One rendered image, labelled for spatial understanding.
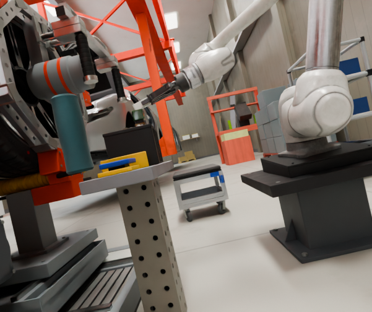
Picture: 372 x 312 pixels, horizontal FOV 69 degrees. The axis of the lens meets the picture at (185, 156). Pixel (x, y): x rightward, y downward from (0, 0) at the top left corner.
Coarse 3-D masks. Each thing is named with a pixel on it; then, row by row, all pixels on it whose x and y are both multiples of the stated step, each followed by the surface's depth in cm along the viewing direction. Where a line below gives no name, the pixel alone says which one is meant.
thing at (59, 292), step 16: (80, 256) 109; (96, 256) 111; (64, 272) 96; (80, 272) 97; (0, 288) 92; (16, 288) 91; (32, 288) 81; (48, 288) 79; (64, 288) 85; (0, 304) 81; (16, 304) 74; (32, 304) 74; (48, 304) 77
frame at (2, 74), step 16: (16, 0) 91; (0, 16) 81; (16, 16) 98; (0, 32) 79; (0, 48) 78; (64, 48) 122; (0, 64) 77; (0, 80) 77; (0, 96) 77; (16, 96) 80; (80, 96) 128; (16, 112) 85; (32, 112) 86; (16, 128) 85; (32, 128) 86; (32, 144) 90; (48, 144) 91
